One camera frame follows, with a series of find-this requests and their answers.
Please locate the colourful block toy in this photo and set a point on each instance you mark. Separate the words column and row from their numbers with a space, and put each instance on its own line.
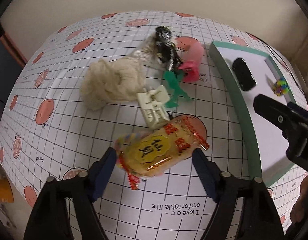
column 280, row 87

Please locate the cream hair claw clip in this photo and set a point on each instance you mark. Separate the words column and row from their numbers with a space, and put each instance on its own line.
column 152, row 105

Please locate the black gold monster figure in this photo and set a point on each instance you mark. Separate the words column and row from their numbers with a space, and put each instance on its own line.
column 160, row 51

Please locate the black toy car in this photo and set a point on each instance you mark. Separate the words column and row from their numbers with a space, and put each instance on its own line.
column 244, row 76

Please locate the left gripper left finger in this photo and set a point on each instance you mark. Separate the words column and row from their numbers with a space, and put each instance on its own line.
column 49, row 216

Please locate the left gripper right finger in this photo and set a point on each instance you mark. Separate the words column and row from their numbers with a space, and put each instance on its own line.
column 259, row 217

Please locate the orange snack packet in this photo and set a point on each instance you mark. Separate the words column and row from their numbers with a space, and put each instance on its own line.
column 145, row 155

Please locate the cream knitted scrunchie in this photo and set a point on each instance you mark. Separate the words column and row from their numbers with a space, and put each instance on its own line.
column 115, row 81

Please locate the green plastic toy figure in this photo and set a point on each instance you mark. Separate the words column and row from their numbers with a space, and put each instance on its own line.
column 173, row 80

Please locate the pink hair roller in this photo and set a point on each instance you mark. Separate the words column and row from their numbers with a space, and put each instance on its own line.
column 191, row 64

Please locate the grid fruit pattern tablecloth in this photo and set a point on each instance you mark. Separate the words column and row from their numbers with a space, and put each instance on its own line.
column 46, row 129

